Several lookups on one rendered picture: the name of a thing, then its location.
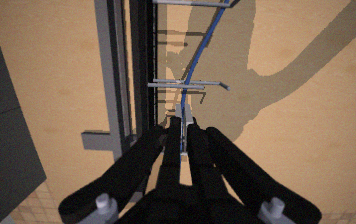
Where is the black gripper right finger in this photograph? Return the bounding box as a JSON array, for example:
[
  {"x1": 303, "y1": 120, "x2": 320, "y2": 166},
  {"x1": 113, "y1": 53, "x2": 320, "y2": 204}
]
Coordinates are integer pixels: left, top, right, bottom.
[{"x1": 183, "y1": 104, "x2": 322, "y2": 224}]

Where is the blue cable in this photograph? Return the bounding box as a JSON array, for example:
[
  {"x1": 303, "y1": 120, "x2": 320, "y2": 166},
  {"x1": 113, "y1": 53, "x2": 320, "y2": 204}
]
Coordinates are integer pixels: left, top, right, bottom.
[{"x1": 180, "y1": 8, "x2": 226, "y2": 152}]

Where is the dark grey rack with cable rings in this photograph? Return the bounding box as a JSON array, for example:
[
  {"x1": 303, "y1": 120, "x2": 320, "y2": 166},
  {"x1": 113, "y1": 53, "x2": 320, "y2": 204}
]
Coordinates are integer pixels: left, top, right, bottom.
[{"x1": 81, "y1": 0, "x2": 240, "y2": 163}]

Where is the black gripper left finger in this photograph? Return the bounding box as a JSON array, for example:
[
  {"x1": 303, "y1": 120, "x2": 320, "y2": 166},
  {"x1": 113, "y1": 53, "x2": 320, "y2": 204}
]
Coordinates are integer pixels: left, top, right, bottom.
[{"x1": 58, "y1": 104, "x2": 182, "y2": 224}]

